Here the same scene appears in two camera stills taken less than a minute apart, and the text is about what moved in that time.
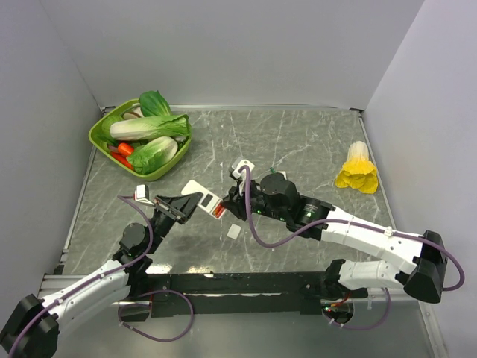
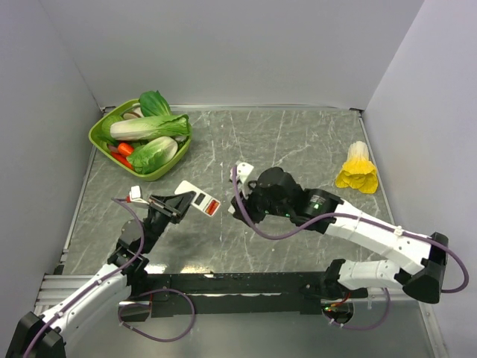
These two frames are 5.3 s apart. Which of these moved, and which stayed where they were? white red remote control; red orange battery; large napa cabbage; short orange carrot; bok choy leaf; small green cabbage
Moved: red orange battery; white red remote control
Stayed: small green cabbage; bok choy leaf; short orange carrot; large napa cabbage
